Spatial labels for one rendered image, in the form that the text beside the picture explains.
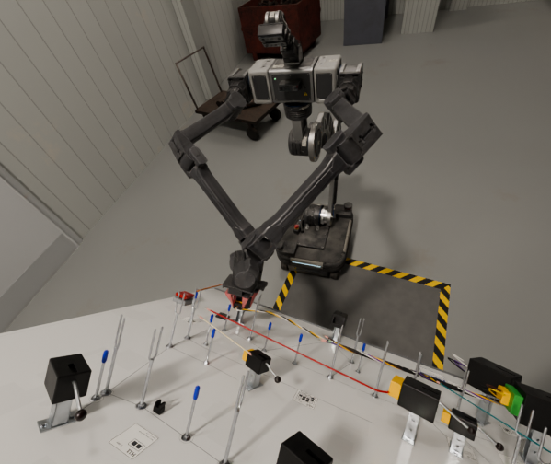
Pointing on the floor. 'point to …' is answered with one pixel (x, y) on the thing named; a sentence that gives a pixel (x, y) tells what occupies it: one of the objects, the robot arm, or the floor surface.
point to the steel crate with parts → (248, 15)
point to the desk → (364, 21)
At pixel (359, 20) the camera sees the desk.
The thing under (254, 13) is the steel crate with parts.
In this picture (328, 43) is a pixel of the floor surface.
